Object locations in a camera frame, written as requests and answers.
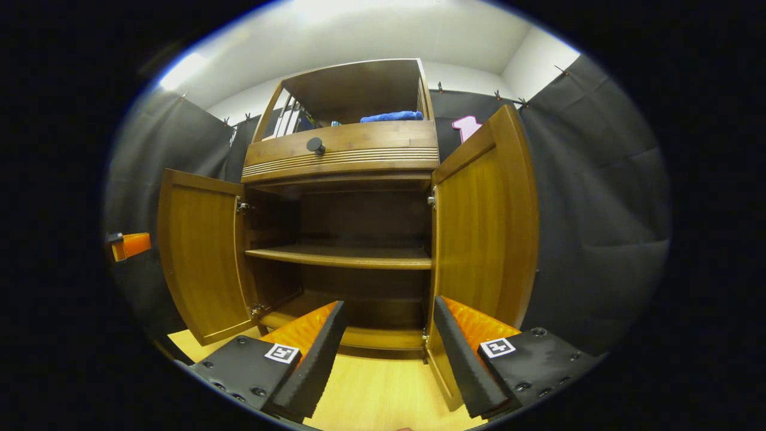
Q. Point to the metal door hinge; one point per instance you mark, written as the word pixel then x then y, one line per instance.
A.
pixel 242 206
pixel 431 199
pixel 257 310

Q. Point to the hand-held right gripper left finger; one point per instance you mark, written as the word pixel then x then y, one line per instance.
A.
pixel 314 365

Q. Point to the wooden inner shelf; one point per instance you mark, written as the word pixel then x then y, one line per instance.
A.
pixel 347 256

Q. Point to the wooden shoe cabinet door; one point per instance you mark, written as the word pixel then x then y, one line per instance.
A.
pixel 203 257
pixel 485 227

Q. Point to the wooden cabinet drawer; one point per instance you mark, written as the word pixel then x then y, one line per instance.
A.
pixel 383 137

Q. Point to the black round drawer knob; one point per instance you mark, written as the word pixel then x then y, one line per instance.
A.
pixel 315 145

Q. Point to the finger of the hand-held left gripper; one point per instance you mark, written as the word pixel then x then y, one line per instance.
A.
pixel 134 245

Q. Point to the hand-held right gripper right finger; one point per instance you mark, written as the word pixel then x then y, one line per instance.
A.
pixel 464 365

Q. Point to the black backdrop cloth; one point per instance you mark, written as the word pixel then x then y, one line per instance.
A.
pixel 598 209

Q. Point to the blue folded towel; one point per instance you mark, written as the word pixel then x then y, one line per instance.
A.
pixel 392 117

